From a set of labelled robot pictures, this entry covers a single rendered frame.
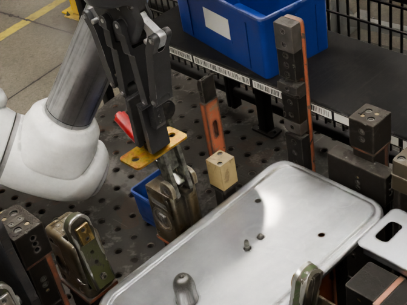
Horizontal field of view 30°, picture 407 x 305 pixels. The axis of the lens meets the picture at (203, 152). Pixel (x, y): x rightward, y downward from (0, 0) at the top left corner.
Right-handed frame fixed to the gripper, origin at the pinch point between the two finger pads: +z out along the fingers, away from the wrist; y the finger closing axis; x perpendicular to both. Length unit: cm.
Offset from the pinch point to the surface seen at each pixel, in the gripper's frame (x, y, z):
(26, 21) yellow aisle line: -134, 295, 123
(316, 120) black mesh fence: -68, 34, 52
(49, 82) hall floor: -103, 229, 124
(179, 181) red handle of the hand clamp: -11.9, 13.0, 23.2
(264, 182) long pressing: -25.1, 7.8, 29.8
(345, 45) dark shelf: -63, 20, 26
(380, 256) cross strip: -22.5, -16.9, 30.3
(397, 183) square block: -35.6, -10.9, 28.1
